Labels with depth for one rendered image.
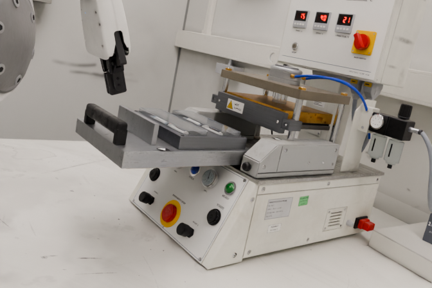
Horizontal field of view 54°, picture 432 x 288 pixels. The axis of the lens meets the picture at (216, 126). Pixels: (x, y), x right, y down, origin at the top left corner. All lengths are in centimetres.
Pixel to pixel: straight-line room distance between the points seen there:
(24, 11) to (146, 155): 45
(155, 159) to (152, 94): 184
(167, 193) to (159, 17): 167
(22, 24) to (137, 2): 216
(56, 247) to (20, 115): 157
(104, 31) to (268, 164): 39
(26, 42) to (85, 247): 60
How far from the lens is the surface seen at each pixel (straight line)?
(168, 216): 94
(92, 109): 83
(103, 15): 72
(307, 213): 98
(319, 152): 95
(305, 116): 97
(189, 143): 78
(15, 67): 31
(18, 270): 79
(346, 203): 109
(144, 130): 79
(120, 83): 78
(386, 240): 114
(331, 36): 114
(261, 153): 83
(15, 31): 30
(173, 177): 98
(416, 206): 146
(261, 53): 189
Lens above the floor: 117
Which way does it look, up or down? 11 degrees down
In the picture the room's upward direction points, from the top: 11 degrees clockwise
